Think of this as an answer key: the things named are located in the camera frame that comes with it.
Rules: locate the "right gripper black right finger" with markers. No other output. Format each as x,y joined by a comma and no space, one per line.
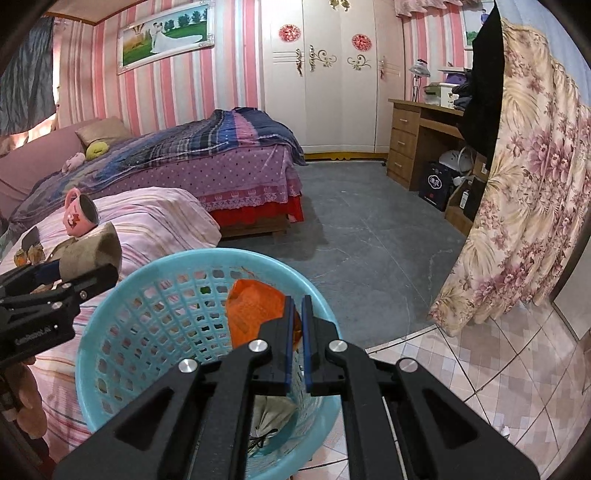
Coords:
400,421

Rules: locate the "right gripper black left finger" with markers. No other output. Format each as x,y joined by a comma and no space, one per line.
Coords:
193,422

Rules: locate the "person's left hand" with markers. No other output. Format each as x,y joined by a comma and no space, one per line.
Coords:
30,417

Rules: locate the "brown crumpled paper ball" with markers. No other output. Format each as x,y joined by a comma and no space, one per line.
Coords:
35,254

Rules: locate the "tan phone case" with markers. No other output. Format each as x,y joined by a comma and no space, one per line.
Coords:
57,252

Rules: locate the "black phone wallet case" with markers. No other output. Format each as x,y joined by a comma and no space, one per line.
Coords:
31,239

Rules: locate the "pink piggy bank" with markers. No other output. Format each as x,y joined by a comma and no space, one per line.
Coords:
80,213

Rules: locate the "pink plush toy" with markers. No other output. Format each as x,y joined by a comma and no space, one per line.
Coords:
74,162

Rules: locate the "yellow plush toy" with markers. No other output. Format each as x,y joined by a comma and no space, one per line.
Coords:
96,149

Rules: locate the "brown pillow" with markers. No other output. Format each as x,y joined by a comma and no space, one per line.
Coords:
110,131

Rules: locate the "dark grey window curtain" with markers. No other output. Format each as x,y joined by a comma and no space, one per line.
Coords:
27,83

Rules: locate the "black box under desk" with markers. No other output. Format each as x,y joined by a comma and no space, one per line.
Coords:
437,185

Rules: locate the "floral curtain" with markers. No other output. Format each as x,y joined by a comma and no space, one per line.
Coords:
537,195

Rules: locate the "purple bed with plaid quilt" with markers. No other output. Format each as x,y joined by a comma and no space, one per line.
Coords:
240,165

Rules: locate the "wooden desk with drawers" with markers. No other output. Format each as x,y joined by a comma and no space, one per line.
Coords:
423,133

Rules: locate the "black hanging garment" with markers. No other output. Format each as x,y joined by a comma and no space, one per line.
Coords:
481,119

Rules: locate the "white box on desk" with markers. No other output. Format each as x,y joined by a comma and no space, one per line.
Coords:
447,96

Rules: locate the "framed wedding photo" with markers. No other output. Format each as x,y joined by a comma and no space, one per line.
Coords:
168,33

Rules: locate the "white wardrobe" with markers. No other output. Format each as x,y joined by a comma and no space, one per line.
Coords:
331,72

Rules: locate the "small framed photo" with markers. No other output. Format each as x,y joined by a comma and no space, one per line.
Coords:
474,15

